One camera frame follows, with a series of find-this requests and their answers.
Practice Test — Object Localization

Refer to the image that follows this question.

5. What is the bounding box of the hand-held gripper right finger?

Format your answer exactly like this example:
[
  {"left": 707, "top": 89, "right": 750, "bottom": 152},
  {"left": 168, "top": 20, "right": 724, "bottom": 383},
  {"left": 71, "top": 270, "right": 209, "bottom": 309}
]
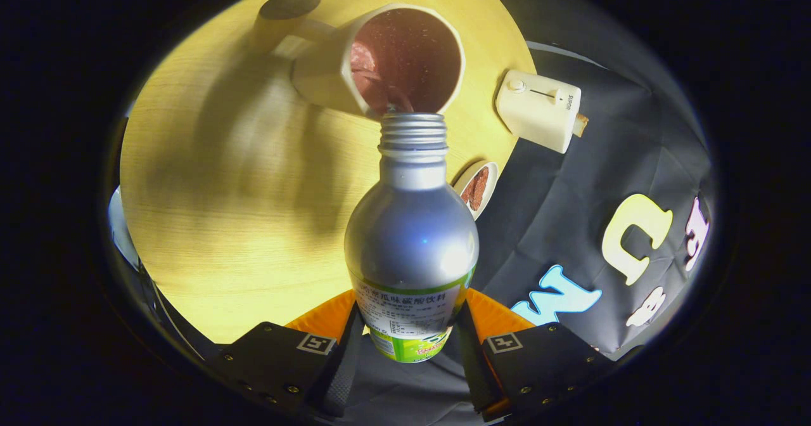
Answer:
[{"left": 457, "top": 288, "right": 615, "bottom": 422}]

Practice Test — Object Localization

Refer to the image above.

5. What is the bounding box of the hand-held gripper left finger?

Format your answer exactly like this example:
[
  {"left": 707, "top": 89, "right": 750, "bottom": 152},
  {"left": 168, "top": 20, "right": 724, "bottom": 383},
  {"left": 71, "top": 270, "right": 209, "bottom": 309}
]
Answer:
[{"left": 206, "top": 288, "right": 366, "bottom": 419}]

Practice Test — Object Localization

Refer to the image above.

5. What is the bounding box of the silver juice bottle green label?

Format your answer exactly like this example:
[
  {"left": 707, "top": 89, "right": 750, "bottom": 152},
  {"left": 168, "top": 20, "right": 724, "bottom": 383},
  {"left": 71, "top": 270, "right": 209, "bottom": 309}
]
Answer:
[{"left": 344, "top": 113, "right": 480, "bottom": 364}]

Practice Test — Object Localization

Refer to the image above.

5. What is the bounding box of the beige cup with wooden handle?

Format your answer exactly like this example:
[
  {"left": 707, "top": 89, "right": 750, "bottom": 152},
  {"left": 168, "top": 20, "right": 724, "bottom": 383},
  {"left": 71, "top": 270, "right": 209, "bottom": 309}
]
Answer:
[{"left": 248, "top": 0, "right": 466, "bottom": 120}]

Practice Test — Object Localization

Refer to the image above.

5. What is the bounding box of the wooden table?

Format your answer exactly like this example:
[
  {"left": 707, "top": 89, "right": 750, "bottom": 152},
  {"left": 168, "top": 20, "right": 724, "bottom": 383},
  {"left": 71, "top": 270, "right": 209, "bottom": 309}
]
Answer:
[{"left": 120, "top": 0, "right": 538, "bottom": 344}]

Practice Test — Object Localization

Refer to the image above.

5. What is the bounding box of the white round plate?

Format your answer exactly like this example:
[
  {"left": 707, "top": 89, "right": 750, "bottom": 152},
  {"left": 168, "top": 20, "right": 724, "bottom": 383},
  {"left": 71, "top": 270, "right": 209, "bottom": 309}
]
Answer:
[{"left": 452, "top": 161, "right": 499, "bottom": 221}]

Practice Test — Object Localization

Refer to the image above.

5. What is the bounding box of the white toaster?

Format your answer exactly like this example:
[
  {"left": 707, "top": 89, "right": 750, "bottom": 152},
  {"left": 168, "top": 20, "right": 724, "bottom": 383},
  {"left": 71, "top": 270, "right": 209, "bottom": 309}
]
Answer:
[{"left": 495, "top": 69, "right": 582, "bottom": 155}]

